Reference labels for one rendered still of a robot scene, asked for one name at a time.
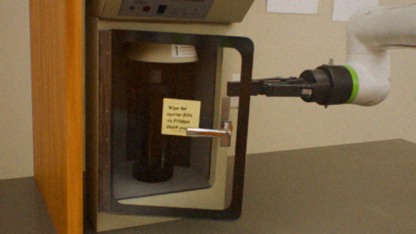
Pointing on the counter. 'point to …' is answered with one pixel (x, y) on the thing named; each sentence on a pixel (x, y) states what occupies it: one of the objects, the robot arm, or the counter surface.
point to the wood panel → (58, 108)
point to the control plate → (167, 8)
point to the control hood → (224, 15)
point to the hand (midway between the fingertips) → (242, 88)
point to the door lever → (211, 131)
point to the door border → (105, 51)
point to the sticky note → (180, 116)
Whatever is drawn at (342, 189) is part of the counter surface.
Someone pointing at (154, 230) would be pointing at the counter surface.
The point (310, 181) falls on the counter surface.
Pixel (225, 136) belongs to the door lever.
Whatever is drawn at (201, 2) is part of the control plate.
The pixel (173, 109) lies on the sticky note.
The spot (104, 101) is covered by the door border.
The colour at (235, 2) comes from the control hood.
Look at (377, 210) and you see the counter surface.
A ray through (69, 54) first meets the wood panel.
